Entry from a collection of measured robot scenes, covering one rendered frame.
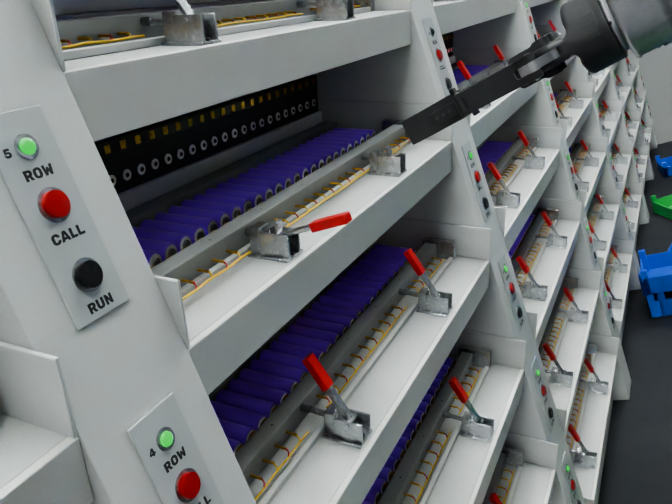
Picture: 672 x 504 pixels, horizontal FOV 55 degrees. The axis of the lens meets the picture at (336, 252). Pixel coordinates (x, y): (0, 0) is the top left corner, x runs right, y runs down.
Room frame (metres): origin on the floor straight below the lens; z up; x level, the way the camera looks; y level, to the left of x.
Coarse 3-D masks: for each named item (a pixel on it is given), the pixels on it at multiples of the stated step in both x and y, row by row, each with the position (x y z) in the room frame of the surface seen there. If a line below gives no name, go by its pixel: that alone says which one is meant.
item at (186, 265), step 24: (360, 144) 0.83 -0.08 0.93; (384, 144) 0.86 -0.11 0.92; (336, 168) 0.73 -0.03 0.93; (360, 168) 0.76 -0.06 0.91; (288, 192) 0.65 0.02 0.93; (312, 192) 0.68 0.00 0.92; (336, 192) 0.69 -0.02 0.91; (240, 216) 0.59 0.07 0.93; (264, 216) 0.60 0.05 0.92; (288, 216) 0.64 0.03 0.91; (216, 240) 0.53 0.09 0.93; (240, 240) 0.56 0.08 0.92; (168, 264) 0.49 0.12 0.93; (192, 264) 0.50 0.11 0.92; (216, 264) 0.53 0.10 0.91
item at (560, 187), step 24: (480, 24) 1.56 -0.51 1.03; (504, 24) 1.53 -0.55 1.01; (456, 48) 1.60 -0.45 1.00; (480, 48) 1.57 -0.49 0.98; (504, 48) 1.54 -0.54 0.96; (528, 120) 1.54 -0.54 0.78; (552, 120) 1.51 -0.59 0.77; (552, 192) 1.53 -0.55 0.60; (576, 264) 1.53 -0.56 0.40; (600, 288) 1.53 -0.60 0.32; (600, 312) 1.51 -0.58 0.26; (624, 360) 1.57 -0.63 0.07; (624, 384) 1.51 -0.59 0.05
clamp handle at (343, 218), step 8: (328, 216) 0.53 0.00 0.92; (336, 216) 0.51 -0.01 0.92; (344, 216) 0.51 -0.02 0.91; (280, 224) 0.55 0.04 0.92; (312, 224) 0.52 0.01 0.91; (320, 224) 0.52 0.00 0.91; (328, 224) 0.51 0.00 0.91; (336, 224) 0.51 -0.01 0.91; (344, 224) 0.51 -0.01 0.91; (280, 232) 0.55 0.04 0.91; (288, 232) 0.54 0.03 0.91; (296, 232) 0.53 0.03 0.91; (312, 232) 0.52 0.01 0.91
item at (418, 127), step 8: (448, 96) 0.71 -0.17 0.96; (432, 104) 0.72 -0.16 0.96; (440, 104) 0.72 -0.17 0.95; (424, 112) 0.73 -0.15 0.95; (432, 112) 0.72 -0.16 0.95; (408, 120) 0.74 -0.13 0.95; (416, 120) 0.74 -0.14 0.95; (424, 120) 0.73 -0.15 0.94; (448, 120) 0.72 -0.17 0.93; (456, 120) 0.71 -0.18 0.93; (408, 128) 0.74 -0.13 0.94; (416, 128) 0.74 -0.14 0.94; (424, 128) 0.73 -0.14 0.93; (432, 128) 0.73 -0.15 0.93; (440, 128) 0.72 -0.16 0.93; (416, 136) 0.74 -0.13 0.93; (424, 136) 0.73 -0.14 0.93
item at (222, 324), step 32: (288, 128) 0.90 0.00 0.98; (384, 128) 0.95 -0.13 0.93; (448, 128) 0.91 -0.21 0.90; (224, 160) 0.77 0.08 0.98; (416, 160) 0.83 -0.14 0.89; (448, 160) 0.91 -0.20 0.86; (128, 192) 0.63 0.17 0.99; (160, 192) 0.67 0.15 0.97; (352, 192) 0.71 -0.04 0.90; (384, 192) 0.70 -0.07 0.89; (416, 192) 0.79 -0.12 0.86; (352, 224) 0.63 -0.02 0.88; (384, 224) 0.70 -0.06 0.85; (320, 256) 0.57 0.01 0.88; (352, 256) 0.63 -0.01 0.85; (160, 288) 0.41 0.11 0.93; (224, 288) 0.49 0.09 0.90; (256, 288) 0.49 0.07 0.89; (288, 288) 0.52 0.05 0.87; (320, 288) 0.57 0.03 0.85; (192, 320) 0.45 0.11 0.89; (224, 320) 0.44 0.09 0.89; (256, 320) 0.48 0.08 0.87; (288, 320) 0.52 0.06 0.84; (192, 352) 0.41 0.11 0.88; (224, 352) 0.44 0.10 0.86
